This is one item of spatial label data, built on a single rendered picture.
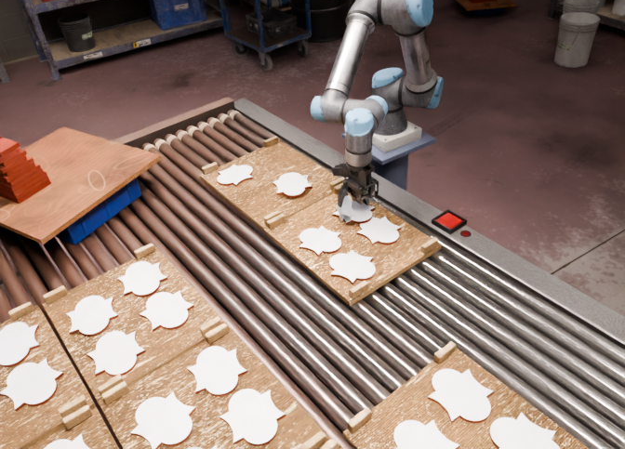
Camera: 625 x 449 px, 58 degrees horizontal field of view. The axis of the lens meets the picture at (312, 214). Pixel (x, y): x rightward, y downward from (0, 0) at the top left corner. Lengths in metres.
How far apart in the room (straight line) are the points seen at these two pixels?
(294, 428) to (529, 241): 2.20
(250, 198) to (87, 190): 0.52
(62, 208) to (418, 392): 1.18
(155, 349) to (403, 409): 0.62
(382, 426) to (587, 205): 2.53
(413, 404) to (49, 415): 0.81
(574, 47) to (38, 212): 4.31
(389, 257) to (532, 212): 1.91
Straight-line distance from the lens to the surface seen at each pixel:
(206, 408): 1.35
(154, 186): 2.09
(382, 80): 2.17
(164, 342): 1.50
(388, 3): 1.85
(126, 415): 1.40
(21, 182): 1.97
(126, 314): 1.60
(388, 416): 1.30
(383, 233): 1.70
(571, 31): 5.17
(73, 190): 1.96
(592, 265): 3.19
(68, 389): 1.50
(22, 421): 1.49
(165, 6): 6.04
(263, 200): 1.88
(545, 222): 3.39
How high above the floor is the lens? 2.03
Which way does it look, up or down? 38 degrees down
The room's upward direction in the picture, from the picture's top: 5 degrees counter-clockwise
